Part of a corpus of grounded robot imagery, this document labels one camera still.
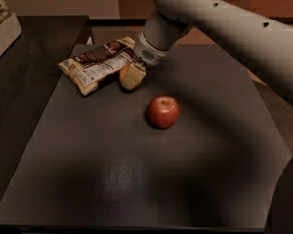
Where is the red apple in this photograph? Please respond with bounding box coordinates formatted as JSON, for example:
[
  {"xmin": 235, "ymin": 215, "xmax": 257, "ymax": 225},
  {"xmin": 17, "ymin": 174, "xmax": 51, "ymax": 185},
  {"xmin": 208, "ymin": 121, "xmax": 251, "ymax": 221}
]
[{"xmin": 146, "ymin": 95, "xmax": 180, "ymax": 129}]

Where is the white gripper with vent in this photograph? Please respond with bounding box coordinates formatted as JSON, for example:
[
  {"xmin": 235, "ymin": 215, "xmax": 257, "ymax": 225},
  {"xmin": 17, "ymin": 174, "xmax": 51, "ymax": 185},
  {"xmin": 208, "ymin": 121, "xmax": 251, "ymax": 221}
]
[{"xmin": 121, "ymin": 33, "xmax": 168, "ymax": 91}]

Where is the orange fruit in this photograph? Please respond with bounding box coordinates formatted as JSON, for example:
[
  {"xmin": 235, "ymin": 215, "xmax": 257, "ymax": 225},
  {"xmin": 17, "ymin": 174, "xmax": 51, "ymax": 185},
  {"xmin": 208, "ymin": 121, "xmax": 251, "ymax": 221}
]
[{"xmin": 119, "ymin": 64, "xmax": 141, "ymax": 91}]

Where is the white box at left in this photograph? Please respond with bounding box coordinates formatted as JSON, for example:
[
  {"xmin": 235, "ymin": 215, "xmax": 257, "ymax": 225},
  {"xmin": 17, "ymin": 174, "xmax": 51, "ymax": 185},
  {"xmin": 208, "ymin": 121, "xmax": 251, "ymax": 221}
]
[{"xmin": 0, "ymin": 13, "xmax": 22, "ymax": 57}]

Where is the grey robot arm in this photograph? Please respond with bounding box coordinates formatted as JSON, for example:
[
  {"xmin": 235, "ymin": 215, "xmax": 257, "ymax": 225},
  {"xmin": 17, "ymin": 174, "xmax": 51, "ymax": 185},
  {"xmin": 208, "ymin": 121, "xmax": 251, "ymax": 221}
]
[{"xmin": 134, "ymin": 0, "xmax": 293, "ymax": 105}]

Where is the brown chip bag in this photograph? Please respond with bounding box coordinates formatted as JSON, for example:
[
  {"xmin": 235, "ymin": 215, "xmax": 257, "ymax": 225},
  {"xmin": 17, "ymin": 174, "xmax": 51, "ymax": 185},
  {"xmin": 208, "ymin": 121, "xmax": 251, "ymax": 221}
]
[{"xmin": 58, "ymin": 37, "xmax": 135, "ymax": 96}]

